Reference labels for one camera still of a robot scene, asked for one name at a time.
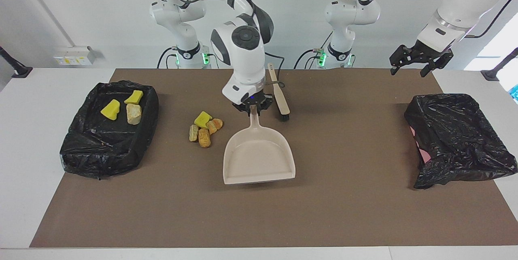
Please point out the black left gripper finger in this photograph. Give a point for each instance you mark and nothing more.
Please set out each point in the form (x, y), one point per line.
(427, 69)
(398, 59)

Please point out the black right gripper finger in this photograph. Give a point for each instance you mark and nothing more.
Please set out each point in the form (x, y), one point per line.
(247, 110)
(260, 109)

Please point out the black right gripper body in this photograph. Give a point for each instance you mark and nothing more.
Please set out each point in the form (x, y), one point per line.
(247, 104)

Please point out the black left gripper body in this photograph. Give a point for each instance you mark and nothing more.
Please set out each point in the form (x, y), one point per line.
(423, 55)

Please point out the beige hand brush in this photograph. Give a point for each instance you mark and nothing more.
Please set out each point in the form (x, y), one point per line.
(283, 102)

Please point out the striped toy bread piece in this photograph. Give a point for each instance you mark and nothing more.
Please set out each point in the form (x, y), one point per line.
(133, 114)
(215, 125)

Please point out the beige plastic dustpan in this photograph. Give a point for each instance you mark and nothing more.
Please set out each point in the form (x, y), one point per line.
(259, 158)

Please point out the brown round toy bread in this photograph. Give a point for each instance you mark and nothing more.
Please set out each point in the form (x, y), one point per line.
(204, 138)

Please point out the pale toy bread piece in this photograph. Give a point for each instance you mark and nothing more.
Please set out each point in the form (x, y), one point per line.
(194, 133)

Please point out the green and yellow sponge piece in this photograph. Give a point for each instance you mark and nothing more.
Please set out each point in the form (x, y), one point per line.
(133, 97)

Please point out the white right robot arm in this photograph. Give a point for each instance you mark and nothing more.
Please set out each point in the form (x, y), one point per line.
(243, 61)

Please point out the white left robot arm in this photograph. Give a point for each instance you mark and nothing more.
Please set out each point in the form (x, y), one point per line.
(465, 5)

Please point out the pink bin with black bag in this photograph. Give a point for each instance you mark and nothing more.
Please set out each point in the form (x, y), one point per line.
(453, 138)

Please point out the rectangular bin with black bag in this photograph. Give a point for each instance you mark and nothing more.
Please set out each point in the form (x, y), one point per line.
(105, 150)

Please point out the cyan plastic object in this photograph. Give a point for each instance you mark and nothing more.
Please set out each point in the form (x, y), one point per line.
(515, 93)

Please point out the brown table mat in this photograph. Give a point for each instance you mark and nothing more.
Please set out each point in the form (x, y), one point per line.
(259, 211)

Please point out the black camera stand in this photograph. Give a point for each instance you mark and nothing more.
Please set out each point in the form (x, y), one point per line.
(490, 75)
(22, 72)

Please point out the white wall socket box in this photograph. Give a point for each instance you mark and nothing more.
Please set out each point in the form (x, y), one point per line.
(75, 55)

